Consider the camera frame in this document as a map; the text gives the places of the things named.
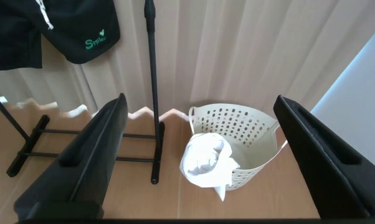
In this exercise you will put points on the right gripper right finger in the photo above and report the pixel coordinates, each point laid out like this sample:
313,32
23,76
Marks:
327,189

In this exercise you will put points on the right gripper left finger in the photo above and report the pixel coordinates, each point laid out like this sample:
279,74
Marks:
50,189

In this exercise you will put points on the black garment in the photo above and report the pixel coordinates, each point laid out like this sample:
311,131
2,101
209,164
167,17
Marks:
75,21

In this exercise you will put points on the white laundry basket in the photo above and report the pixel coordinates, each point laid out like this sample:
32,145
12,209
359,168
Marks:
253,149

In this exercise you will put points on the black clothes rack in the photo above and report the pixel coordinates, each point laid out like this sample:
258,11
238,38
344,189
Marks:
151,62

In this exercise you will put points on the white garment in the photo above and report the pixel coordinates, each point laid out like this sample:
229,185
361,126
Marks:
203,161

